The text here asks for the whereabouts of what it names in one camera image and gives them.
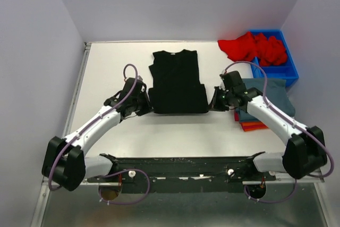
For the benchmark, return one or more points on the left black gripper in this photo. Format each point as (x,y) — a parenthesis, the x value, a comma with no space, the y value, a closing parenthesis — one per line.
(148,107)

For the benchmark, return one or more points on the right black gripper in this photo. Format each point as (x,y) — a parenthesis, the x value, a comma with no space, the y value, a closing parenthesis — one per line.
(215,104)

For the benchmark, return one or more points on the black floral t shirt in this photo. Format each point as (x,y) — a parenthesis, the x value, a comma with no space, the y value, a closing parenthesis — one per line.
(176,85)

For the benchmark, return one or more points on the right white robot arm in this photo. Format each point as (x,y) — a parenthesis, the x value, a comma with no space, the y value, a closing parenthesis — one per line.
(304,146)

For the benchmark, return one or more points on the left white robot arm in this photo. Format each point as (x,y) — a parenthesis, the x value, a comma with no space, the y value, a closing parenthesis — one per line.
(66,162)

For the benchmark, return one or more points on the folded magenta t shirt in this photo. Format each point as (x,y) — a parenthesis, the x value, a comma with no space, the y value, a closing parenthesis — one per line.
(236,116)

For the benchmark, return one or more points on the folded teal t shirt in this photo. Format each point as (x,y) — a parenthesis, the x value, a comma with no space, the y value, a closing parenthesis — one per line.
(275,92)

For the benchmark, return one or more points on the red t shirt in bin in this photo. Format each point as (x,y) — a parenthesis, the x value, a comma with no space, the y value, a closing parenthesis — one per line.
(252,46)

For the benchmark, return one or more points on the blue plastic bin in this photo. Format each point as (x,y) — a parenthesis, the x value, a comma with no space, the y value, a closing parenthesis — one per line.
(286,71)

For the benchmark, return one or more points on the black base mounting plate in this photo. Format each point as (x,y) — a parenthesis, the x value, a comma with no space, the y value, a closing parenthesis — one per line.
(188,174)

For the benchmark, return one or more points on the aluminium left side rail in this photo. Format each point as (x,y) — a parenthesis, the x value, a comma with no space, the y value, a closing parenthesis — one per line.
(70,115)

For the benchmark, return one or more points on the aluminium rail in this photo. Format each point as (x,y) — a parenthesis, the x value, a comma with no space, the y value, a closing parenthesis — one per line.
(70,115)
(278,178)

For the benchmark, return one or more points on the aluminium front rail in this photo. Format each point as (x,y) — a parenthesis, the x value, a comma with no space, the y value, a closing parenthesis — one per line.
(278,178)

